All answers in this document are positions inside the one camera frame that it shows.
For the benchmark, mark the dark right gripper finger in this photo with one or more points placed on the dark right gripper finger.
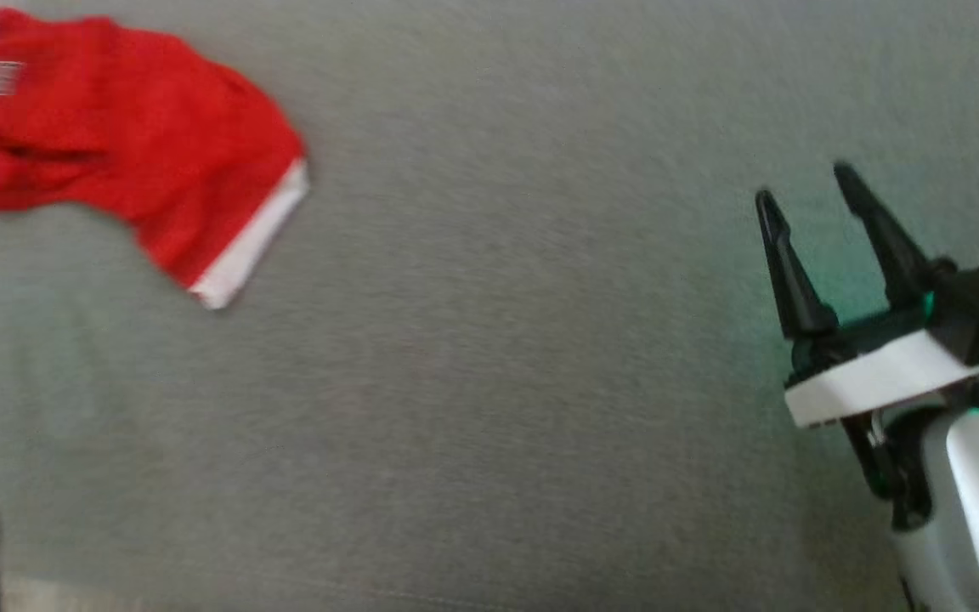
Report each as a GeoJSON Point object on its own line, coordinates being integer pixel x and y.
{"type": "Point", "coordinates": [889, 246]}
{"type": "Point", "coordinates": [791, 280]}

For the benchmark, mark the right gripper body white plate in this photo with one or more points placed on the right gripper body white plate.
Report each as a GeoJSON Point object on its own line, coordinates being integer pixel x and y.
{"type": "Point", "coordinates": [872, 382]}

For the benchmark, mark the red shorts with white hem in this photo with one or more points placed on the red shorts with white hem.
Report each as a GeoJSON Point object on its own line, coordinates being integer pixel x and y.
{"type": "Point", "coordinates": [132, 136]}

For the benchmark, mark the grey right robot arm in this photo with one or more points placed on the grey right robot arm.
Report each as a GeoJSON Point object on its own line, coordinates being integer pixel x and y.
{"type": "Point", "coordinates": [974, 510]}

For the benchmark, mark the large grey sofa seat cushion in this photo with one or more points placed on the large grey sofa seat cushion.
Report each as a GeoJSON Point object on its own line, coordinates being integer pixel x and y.
{"type": "Point", "coordinates": [498, 340]}

